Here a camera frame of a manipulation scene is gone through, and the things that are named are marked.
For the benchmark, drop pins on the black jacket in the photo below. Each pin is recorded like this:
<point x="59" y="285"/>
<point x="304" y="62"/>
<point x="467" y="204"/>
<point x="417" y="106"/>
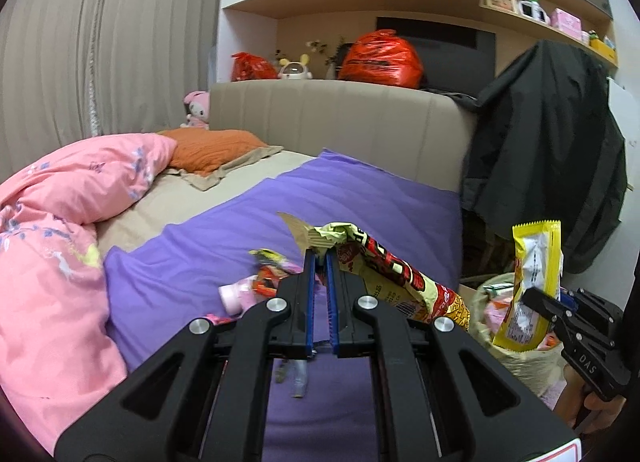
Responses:
<point x="547" y="146"/>

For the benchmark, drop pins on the beige bed sheet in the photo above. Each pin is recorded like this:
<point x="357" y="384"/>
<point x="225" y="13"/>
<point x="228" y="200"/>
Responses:
<point x="175" y="197"/>

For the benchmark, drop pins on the pink floral duvet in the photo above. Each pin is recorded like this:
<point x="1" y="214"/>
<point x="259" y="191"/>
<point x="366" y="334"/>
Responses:
<point x="56" y="358"/>

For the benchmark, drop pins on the small red plastic bag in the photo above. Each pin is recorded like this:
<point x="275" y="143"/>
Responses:
<point x="248" y="67"/>

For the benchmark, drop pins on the white yellow-eared toy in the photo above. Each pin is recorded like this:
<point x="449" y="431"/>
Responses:
<point x="295" y="69"/>

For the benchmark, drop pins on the yellow white snack wrapper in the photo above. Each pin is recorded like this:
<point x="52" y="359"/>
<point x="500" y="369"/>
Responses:
<point x="538" y="268"/>

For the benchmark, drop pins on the pink plush toy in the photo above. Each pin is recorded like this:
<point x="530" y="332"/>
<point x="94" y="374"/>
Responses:
<point x="196" y="104"/>

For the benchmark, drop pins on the pink box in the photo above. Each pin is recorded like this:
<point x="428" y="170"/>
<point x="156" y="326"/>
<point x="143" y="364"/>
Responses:
<point x="567" y="23"/>

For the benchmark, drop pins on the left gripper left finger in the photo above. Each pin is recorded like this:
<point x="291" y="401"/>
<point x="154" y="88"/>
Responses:
<point x="203" y="396"/>

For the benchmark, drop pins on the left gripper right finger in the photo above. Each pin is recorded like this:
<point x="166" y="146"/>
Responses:
<point x="439" y="395"/>

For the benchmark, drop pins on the yellow red noodle wrapper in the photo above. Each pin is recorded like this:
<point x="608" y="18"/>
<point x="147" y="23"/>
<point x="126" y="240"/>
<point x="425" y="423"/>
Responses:
<point x="386" y="276"/>

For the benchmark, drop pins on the beige trash bag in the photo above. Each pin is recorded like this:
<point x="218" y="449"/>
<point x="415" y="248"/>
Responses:
<point x="540" y="369"/>

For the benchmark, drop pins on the purple blanket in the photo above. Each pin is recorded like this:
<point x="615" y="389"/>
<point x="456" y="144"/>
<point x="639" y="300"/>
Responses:
<point x="156" y="289"/>

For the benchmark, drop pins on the grey curtain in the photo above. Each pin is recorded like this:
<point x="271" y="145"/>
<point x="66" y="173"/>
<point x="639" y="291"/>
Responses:
<point x="72" y="69"/>

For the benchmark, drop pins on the wooden wall shelf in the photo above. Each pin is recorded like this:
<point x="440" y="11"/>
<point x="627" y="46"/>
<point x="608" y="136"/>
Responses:
<point x="526" y="26"/>

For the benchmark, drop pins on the beige padded headboard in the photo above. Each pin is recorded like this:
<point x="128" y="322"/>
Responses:
<point x="414" y="134"/>

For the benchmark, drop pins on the red gold snack wrapper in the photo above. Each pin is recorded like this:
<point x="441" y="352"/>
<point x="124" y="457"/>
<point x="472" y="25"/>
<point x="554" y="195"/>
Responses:
<point x="268" y="279"/>

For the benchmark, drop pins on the orange pillow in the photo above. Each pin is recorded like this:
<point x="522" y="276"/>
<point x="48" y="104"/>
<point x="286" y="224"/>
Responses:
<point x="201" y="151"/>

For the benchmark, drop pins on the purple yellow snack wrapper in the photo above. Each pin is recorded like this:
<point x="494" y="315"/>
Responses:
<point x="267" y="257"/>

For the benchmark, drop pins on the large red plastic bag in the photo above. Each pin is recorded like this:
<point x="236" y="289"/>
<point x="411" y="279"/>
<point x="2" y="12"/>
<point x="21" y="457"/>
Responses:
<point x="381" y="57"/>

